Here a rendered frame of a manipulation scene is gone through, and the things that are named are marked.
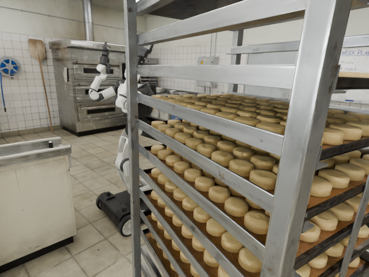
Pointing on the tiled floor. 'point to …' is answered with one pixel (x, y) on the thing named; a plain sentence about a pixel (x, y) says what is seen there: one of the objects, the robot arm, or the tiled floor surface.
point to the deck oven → (82, 114)
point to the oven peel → (36, 46)
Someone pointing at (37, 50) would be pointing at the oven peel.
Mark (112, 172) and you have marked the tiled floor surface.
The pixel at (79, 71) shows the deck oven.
